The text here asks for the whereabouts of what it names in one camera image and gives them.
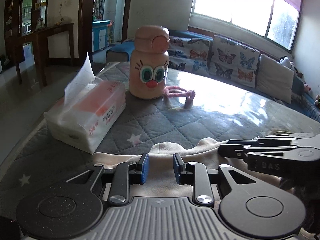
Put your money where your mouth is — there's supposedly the pink bottle strap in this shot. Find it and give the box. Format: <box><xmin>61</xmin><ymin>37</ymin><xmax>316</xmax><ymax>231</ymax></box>
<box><xmin>163</xmin><ymin>85</ymin><xmax>196</xmax><ymax>109</ymax></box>

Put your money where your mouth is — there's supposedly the window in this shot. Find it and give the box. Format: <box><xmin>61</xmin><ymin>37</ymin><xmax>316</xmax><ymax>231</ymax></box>
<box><xmin>191</xmin><ymin>0</ymin><xmax>304</xmax><ymax>52</ymax></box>

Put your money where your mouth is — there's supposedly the dark wooden side table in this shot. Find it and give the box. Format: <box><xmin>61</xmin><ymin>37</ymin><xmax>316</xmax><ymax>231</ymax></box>
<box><xmin>4</xmin><ymin>23</ymin><xmax>75</xmax><ymax>87</ymax></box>

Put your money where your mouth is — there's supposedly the beige garment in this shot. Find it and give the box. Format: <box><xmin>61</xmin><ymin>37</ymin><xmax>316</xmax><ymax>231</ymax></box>
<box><xmin>93</xmin><ymin>137</ymin><xmax>295</xmax><ymax>200</ymax></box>

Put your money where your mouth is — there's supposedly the white plush toy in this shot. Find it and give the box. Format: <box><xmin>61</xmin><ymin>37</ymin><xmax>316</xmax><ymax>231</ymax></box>
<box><xmin>279</xmin><ymin>56</ymin><xmax>296</xmax><ymax>71</ymax></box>

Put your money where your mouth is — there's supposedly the dark wooden door frame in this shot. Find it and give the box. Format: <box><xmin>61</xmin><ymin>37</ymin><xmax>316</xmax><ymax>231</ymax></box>
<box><xmin>78</xmin><ymin>0</ymin><xmax>134</xmax><ymax>67</ymax></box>

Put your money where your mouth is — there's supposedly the dark wooden shelf cabinet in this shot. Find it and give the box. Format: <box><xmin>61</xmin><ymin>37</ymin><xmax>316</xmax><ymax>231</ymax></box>
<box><xmin>3</xmin><ymin>0</ymin><xmax>51</xmax><ymax>40</ymax></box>

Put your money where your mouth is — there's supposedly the butterfly print cushion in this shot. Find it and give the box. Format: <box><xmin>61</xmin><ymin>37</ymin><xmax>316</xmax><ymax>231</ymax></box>
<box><xmin>168</xmin><ymin>36</ymin><xmax>212</xmax><ymax>75</ymax></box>
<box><xmin>209</xmin><ymin>34</ymin><xmax>261</xmax><ymax>88</ymax></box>

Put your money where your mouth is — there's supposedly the white tissue pack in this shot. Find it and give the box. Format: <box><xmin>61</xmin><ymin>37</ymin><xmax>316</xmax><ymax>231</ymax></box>
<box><xmin>43</xmin><ymin>52</ymin><xmax>126</xmax><ymax>154</ymax></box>

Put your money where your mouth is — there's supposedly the plain beige cushion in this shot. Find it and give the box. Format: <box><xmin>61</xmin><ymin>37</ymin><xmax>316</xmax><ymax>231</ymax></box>
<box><xmin>256</xmin><ymin>53</ymin><xmax>295</xmax><ymax>104</ymax></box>

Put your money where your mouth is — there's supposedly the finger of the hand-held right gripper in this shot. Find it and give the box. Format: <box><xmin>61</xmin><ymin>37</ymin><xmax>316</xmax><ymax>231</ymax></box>
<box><xmin>226</xmin><ymin>133</ymin><xmax>299</xmax><ymax>146</ymax></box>
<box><xmin>218</xmin><ymin>144</ymin><xmax>298</xmax><ymax>159</ymax></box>

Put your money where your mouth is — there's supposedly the blue sofa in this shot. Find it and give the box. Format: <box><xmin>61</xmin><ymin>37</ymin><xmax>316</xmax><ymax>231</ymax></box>
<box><xmin>106</xmin><ymin>29</ymin><xmax>320</xmax><ymax>122</ymax></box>

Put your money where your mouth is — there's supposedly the pink cartoon face bottle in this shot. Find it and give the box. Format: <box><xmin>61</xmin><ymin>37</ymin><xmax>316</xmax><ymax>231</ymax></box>
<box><xmin>129</xmin><ymin>25</ymin><xmax>170</xmax><ymax>100</ymax></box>

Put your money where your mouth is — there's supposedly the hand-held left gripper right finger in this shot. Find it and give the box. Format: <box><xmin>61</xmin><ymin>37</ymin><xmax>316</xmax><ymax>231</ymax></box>
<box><xmin>173</xmin><ymin>153</ymin><xmax>258</xmax><ymax>206</ymax></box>

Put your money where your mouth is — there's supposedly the blue cabinet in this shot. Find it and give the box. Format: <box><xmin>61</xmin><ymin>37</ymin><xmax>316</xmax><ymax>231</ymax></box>
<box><xmin>92</xmin><ymin>19</ymin><xmax>113</xmax><ymax>53</ymax></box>

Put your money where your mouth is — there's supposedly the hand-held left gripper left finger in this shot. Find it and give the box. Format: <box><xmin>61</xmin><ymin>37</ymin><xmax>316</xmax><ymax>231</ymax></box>
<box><xmin>66</xmin><ymin>152</ymin><xmax>150</xmax><ymax>206</ymax></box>

